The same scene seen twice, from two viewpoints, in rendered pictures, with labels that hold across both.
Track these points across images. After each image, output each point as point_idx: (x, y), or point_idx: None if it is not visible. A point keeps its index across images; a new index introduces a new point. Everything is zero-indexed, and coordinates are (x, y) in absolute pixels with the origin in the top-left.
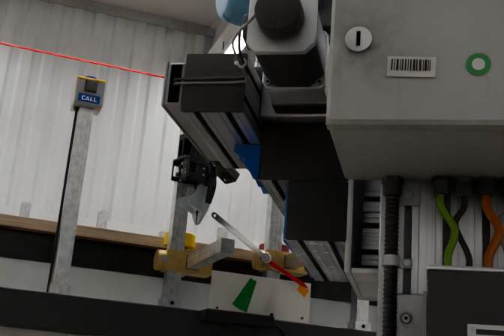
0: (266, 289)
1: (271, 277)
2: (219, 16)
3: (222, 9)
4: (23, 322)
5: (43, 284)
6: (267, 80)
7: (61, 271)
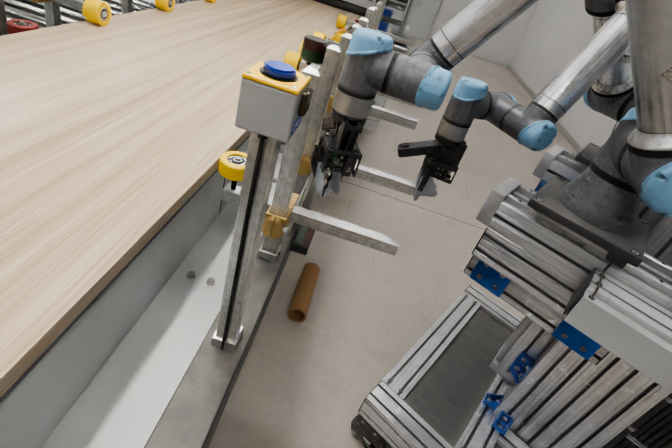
0: (306, 187)
1: (307, 176)
2: (655, 204)
3: (670, 208)
4: (228, 398)
5: (121, 296)
6: None
7: (239, 324)
